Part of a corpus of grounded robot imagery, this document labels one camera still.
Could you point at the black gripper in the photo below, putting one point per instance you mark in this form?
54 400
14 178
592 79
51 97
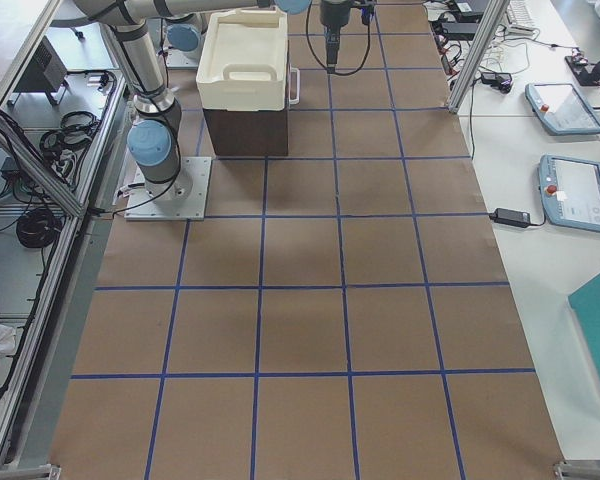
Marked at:
331 13

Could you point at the wooden drawer with white handle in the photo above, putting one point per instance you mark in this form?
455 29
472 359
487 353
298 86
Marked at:
295 86

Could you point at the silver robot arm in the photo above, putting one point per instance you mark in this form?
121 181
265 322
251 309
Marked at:
153 138

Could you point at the dark brown drawer cabinet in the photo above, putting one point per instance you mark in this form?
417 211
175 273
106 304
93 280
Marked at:
248 133

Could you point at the cream plastic tray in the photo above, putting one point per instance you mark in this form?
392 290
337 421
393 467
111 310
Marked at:
243 65

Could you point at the upper teach pendant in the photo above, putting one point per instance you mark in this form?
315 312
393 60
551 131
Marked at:
562 109

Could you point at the teach pendant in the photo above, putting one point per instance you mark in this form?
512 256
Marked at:
570 192
562 109

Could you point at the black power adapter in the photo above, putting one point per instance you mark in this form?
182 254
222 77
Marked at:
514 218

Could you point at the lower teach pendant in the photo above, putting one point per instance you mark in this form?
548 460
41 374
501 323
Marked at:
570 192

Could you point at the grey electronics box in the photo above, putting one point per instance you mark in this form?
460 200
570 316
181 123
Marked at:
45 73

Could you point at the aluminium frame post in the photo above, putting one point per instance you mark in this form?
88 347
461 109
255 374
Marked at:
486 29

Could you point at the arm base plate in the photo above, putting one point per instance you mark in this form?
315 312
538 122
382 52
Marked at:
185 199

